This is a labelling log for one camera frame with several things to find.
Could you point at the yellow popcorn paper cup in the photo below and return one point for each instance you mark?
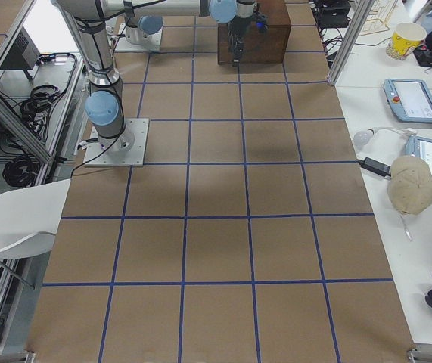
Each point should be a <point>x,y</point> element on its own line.
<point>405,39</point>

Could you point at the beige baseball cap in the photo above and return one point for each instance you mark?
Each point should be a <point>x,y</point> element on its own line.
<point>410,186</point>

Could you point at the dark wooden drawer box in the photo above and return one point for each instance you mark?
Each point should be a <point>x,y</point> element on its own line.
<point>259,48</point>

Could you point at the black power adapter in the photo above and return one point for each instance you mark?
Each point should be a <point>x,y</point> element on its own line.
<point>375,167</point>

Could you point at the white light bulb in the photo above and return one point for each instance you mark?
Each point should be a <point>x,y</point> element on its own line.
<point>362,138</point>

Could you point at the white plastic chair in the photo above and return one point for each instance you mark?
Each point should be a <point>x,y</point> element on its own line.
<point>29,219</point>

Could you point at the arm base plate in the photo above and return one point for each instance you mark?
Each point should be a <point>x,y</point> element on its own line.
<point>128,149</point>
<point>150,44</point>

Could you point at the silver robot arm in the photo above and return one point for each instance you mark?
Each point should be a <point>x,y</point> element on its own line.
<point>87,22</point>
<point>139,28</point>

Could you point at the aluminium frame post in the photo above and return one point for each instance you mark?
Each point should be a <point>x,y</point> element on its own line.
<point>356,24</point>

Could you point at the gold wire rack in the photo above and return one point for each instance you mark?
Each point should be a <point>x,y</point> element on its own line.
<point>378,17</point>

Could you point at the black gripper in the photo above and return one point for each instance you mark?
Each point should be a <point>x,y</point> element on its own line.
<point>237,27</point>

